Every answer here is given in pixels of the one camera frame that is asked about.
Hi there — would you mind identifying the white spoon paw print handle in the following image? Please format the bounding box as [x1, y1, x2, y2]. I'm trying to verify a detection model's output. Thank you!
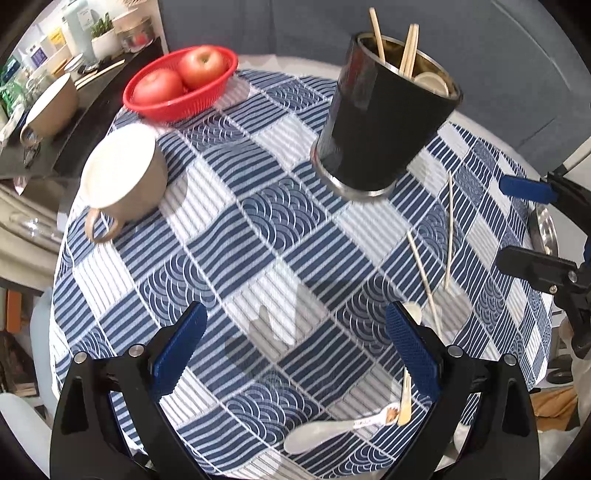
[283, 401, 402, 455]

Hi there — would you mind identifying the small steel bowl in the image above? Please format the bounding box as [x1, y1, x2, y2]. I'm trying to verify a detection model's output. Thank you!
[527, 203, 561, 257]

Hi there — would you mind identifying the blue grey fabric sofa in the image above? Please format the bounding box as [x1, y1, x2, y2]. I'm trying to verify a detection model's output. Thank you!
[157, 0, 591, 185]

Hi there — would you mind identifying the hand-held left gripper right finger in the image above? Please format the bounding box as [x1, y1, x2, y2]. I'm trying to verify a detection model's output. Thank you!
[385, 301, 541, 480]

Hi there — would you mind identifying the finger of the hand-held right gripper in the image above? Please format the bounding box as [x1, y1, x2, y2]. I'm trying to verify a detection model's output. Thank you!
[496, 247, 580, 294]
[500, 172, 591, 210]

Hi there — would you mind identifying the small potted plant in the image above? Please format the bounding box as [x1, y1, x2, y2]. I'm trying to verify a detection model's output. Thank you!
[90, 13, 122, 61]

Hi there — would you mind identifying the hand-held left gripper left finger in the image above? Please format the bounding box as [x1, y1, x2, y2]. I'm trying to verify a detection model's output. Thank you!
[50, 301, 209, 480]

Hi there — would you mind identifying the white chair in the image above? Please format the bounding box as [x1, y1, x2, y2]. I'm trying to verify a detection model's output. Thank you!
[0, 392, 51, 480]

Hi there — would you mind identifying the brown cardboard box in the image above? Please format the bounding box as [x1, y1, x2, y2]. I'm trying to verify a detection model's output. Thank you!
[531, 385, 583, 432]

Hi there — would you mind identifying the white box purple label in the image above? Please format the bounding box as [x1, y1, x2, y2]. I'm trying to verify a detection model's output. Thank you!
[28, 39, 51, 65]

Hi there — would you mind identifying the clear glass dome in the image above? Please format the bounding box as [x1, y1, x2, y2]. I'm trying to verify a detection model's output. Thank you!
[9, 210, 61, 241]

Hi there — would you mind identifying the white spray bottle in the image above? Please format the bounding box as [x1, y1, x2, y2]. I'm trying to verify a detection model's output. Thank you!
[62, 0, 100, 65]

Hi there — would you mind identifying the small glass jar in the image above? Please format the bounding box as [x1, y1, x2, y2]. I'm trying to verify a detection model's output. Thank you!
[117, 16, 155, 52]

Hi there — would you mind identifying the light blue chair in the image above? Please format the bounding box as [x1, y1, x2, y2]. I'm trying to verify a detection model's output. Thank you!
[30, 286, 70, 416]

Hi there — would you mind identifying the blue white patterned tablecloth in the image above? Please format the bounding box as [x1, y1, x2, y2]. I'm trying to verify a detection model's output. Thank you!
[48, 69, 555, 467]

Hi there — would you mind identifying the orange box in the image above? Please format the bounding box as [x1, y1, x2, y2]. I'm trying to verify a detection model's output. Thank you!
[0, 291, 21, 333]

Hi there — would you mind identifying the green packet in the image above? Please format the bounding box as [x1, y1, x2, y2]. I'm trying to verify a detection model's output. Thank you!
[0, 58, 24, 116]

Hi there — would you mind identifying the ceramic spoon red cartoon print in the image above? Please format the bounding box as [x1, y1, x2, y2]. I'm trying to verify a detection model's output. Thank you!
[397, 301, 423, 428]

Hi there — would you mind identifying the pair of wooden sticks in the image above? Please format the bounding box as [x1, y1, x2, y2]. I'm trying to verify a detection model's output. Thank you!
[74, 59, 126, 89]

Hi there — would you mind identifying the red apple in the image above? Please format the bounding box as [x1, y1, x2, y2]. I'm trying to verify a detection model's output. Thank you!
[178, 47, 230, 92]
[133, 69, 185, 104]

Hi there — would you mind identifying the beige ceramic mug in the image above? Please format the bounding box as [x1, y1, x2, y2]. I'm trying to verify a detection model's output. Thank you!
[81, 124, 169, 244]
[19, 73, 80, 147]

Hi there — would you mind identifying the red plastic basket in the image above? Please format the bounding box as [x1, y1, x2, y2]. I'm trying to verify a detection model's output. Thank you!
[122, 45, 239, 123]

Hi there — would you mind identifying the black utensil holder cup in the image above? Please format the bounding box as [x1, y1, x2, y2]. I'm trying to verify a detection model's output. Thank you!
[309, 32, 464, 199]

